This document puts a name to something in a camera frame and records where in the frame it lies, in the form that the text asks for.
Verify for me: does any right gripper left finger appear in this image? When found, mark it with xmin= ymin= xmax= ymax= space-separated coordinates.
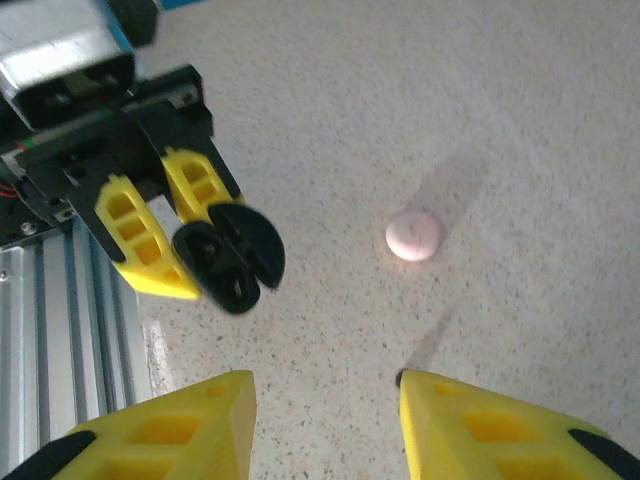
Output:
xmin=0 ymin=368 xmax=259 ymax=480

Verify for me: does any black earbud charging case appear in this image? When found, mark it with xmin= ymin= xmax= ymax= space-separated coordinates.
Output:
xmin=171 ymin=202 xmax=287 ymax=316

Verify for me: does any aluminium slotted cross rail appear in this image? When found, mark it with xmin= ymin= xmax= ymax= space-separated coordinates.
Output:
xmin=0 ymin=214 xmax=154 ymax=441

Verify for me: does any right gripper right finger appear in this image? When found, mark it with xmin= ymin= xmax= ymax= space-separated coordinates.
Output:
xmin=397 ymin=368 xmax=640 ymax=480

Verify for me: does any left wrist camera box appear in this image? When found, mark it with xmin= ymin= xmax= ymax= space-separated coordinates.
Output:
xmin=0 ymin=0 xmax=137 ymax=132

